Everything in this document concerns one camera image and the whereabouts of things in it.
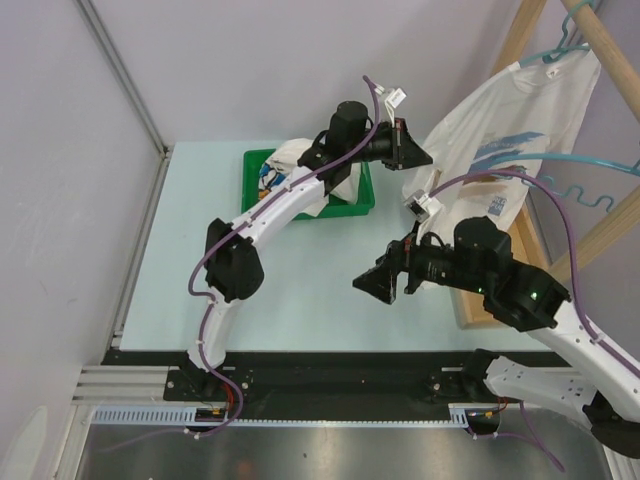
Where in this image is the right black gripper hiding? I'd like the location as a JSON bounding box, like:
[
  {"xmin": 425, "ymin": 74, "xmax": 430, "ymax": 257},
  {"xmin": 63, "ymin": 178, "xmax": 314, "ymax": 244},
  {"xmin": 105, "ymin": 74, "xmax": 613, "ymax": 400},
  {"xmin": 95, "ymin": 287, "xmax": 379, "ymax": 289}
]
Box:
[{"xmin": 352, "ymin": 219, "xmax": 490, "ymax": 304}]

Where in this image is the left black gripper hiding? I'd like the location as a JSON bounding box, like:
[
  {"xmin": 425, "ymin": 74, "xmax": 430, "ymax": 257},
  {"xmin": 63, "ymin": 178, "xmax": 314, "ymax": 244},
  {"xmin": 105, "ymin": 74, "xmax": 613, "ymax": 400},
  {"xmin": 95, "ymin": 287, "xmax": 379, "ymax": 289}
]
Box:
[{"xmin": 345, "ymin": 118, "xmax": 431, "ymax": 171}]

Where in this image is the white brush-stroke print t-shirt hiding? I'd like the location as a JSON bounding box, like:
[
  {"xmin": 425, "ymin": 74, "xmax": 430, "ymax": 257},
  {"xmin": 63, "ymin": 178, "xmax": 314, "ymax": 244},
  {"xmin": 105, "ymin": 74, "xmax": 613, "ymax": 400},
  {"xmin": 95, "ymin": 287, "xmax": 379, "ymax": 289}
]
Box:
[{"xmin": 402, "ymin": 50, "xmax": 601, "ymax": 243}]

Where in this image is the white flower print t-shirt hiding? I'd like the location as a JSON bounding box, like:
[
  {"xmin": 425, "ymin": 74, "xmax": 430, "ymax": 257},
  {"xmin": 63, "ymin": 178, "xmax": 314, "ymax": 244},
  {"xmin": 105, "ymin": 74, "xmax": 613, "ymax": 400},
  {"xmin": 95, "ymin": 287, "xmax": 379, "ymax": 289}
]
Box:
[{"xmin": 257, "ymin": 137, "xmax": 369, "ymax": 219}]

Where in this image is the teal hanger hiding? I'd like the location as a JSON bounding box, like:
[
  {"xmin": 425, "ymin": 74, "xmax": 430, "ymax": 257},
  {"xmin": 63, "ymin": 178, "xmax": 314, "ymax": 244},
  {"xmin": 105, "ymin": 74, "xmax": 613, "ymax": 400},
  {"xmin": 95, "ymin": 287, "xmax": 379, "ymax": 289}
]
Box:
[{"xmin": 518, "ymin": 0, "xmax": 596, "ymax": 67}]

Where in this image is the light blue hanger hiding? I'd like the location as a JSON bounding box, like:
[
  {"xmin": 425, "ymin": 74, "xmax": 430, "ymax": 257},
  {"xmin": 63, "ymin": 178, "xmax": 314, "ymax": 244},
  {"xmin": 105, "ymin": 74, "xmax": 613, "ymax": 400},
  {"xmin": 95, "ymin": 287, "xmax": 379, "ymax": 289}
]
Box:
[{"xmin": 517, "ymin": 152, "xmax": 640, "ymax": 214}]

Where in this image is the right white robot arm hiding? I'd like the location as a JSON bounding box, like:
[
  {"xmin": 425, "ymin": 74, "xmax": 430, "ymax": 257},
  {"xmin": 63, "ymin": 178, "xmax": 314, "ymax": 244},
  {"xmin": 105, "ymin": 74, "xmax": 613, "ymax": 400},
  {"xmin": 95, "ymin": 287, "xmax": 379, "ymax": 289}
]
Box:
[{"xmin": 353, "ymin": 217, "xmax": 639, "ymax": 459}]

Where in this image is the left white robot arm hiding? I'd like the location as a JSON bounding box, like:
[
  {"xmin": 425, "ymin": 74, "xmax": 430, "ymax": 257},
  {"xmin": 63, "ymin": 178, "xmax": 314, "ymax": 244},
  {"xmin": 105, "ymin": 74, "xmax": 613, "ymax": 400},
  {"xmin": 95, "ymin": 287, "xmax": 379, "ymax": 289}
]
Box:
[{"xmin": 185, "ymin": 101, "xmax": 433, "ymax": 400}]

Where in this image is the green plastic tray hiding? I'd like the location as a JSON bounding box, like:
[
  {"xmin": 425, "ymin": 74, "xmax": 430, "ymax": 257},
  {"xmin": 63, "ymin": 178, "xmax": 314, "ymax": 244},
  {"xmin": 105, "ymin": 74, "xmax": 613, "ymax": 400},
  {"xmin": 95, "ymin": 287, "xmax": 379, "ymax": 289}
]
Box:
[{"xmin": 241, "ymin": 149, "xmax": 375, "ymax": 220}]

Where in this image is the wooden clothes rack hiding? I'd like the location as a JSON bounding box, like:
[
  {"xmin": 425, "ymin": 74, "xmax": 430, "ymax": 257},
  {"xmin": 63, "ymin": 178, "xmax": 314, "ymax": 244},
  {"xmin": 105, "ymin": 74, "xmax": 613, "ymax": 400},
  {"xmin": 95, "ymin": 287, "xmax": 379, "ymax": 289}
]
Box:
[{"xmin": 449, "ymin": 0, "xmax": 640, "ymax": 331}]

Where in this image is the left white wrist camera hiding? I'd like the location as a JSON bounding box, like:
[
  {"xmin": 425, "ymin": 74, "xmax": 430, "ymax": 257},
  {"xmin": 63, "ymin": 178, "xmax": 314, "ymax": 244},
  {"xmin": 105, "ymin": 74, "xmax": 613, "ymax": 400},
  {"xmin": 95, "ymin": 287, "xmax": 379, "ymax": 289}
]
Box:
[{"xmin": 375, "ymin": 84, "xmax": 407, "ymax": 123}]

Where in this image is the white slotted cable duct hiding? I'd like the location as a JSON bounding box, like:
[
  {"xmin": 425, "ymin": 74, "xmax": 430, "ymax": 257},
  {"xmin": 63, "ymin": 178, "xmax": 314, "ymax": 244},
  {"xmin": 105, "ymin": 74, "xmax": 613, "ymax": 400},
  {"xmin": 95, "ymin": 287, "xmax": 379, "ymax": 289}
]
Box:
[{"xmin": 92, "ymin": 403, "xmax": 501, "ymax": 429}]

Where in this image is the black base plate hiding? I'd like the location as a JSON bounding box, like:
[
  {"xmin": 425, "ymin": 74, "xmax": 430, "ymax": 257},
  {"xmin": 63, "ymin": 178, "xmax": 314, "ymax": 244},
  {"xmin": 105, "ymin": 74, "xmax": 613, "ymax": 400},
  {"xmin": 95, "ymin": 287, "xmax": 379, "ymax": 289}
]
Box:
[{"xmin": 99, "ymin": 349, "xmax": 576, "ymax": 436}]

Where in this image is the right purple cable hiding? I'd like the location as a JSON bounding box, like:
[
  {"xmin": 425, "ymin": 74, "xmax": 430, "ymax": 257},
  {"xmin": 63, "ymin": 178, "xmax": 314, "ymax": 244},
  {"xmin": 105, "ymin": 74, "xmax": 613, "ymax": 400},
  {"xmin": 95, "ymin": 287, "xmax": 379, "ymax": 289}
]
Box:
[{"xmin": 432, "ymin": 168, "xmax": 640, "ymax": 471}]

